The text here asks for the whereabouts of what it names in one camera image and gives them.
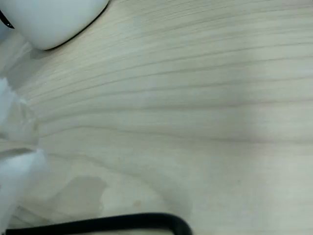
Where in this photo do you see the white mug with black handle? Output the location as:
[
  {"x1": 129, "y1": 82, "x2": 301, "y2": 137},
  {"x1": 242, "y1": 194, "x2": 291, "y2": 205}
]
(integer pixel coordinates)
[{"x1": 0, "y1": 0, "x2": 110, "y2": 51}]

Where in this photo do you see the black camera cable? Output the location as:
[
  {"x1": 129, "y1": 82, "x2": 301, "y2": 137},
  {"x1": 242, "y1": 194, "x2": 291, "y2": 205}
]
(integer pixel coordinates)
[{"x1": 4, "y1": 212, "x2": 194, "y2": 235}]

